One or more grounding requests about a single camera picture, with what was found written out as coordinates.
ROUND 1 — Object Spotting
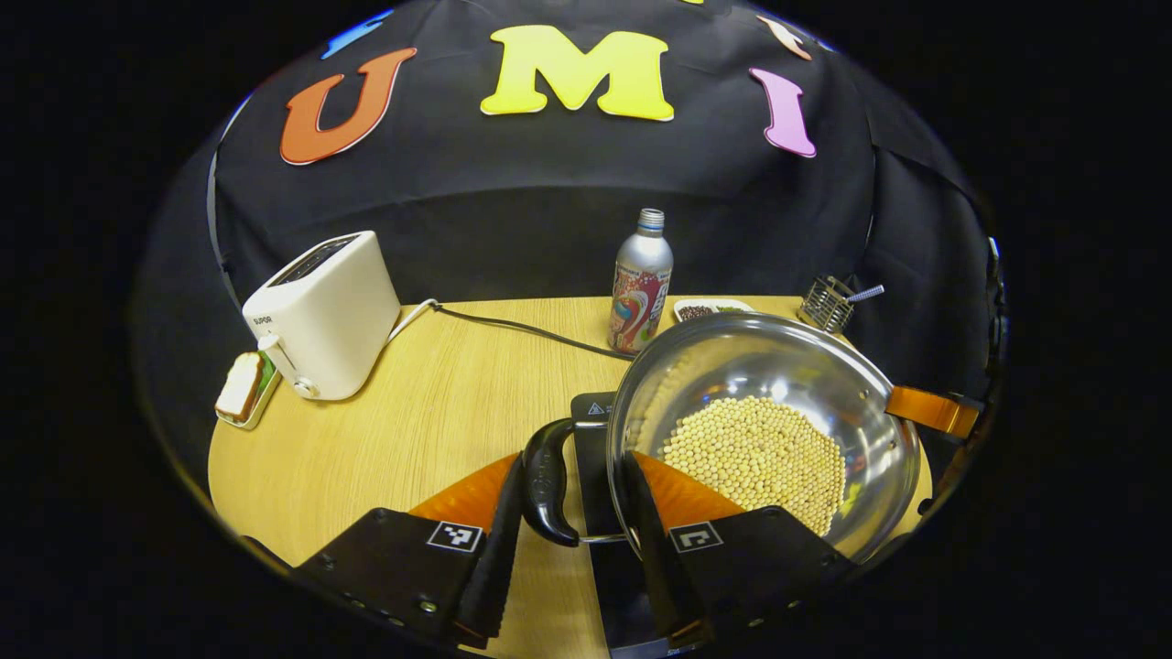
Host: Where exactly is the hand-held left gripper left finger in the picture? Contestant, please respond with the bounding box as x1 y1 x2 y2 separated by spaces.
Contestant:
293 453 527 646

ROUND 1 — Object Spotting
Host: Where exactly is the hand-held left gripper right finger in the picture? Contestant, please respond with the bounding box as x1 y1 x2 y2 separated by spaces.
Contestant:
623 451 857 646

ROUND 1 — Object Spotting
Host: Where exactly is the black induction cooktop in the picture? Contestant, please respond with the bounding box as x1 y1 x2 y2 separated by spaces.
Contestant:
570 392 678 656

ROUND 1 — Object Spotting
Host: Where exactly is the stainless steel pot black handle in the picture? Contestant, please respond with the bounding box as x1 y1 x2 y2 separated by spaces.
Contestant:
522 311 926 564

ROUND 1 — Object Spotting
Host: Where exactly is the pile of soybeans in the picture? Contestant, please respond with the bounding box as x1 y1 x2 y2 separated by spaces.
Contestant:
661 395 847 537

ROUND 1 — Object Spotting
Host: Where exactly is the white divided dish of beans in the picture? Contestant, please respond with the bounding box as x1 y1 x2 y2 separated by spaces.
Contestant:
673 298 756 323

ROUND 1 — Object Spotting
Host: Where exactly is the silver bottle with colourful label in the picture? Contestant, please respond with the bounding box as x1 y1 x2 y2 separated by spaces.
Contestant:
608 209 674 355

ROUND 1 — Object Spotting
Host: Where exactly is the pale green rectangular plate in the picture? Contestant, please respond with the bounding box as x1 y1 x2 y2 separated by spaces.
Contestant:
215 351 282 431

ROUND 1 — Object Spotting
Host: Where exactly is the white toaster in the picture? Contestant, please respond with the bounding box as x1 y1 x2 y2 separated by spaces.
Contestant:
243 231 402 401

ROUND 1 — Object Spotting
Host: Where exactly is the sandwich with lettuce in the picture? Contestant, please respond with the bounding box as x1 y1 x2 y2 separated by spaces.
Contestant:
215 351 276 422

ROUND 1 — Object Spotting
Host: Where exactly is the black backdrop cloth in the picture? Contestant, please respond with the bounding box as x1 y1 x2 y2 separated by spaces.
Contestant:
133 0 1008 459

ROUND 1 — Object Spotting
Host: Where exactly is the small metal wire rack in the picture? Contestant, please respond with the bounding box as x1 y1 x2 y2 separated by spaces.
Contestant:
797 276 857 333

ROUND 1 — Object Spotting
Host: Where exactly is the black power cable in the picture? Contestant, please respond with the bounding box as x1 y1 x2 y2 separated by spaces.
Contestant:
430 305 635 362

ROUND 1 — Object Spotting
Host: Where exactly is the white toaster cable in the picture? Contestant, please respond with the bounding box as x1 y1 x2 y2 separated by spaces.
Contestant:
389 298 440 341

